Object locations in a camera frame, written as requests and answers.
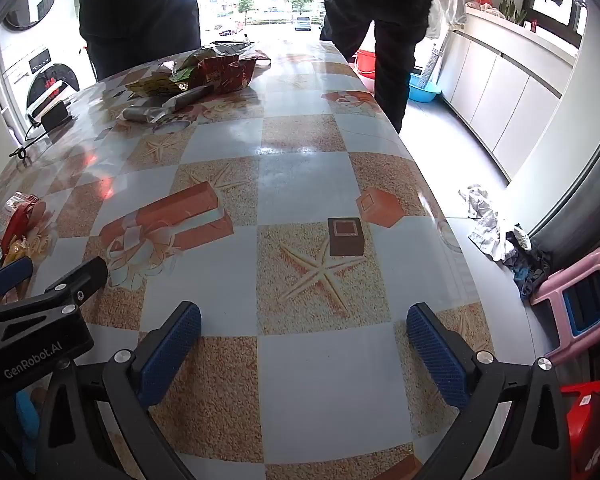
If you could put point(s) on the grey parked van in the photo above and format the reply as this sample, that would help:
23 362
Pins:
302 23

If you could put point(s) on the red plastic stool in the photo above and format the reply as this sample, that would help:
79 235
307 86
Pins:
590 410

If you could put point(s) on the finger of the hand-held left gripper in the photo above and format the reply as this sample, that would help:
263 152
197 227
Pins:
10 274
82 280

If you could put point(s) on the pile of snack packets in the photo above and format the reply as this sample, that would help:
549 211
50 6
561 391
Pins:
220 72

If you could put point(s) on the white cabinet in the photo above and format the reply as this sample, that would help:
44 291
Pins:
505 85

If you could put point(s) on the yellow snack packet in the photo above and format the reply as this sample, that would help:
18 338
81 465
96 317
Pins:
17 252

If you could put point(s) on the grey patterned board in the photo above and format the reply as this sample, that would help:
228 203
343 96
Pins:
430 67

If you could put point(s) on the pink plastic stool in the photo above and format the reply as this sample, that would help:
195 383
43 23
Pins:
550 290

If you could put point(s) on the dark blue cloth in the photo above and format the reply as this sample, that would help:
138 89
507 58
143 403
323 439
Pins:
530 265

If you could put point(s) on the red plastic basin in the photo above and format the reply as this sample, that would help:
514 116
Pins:
365 62

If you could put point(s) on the blue plastic basin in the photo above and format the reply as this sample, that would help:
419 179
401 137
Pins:
425 92

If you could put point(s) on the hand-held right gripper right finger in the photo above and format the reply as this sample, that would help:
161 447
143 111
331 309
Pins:
435 360

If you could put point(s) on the white dryer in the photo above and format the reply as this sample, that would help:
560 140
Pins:
30 0

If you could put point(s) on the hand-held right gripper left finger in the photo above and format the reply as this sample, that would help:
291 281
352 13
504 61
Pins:
172 355

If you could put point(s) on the white grey cloth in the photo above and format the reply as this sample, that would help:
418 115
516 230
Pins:
485 230

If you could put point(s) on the green potted plant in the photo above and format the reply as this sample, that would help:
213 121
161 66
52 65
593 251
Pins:
512 10

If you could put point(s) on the black power adapter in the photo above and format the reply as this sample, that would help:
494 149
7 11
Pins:
55 115

